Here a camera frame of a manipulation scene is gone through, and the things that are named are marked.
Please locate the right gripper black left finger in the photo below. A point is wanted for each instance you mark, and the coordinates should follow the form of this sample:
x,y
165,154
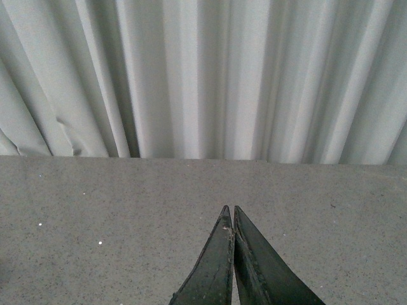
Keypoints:
x,y
211,279

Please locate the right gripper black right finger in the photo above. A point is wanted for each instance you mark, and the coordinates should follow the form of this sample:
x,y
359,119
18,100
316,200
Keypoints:
x,y
261,274

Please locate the grey-white curtain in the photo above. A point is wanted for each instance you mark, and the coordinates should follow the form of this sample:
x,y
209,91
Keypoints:
x,y
281,81

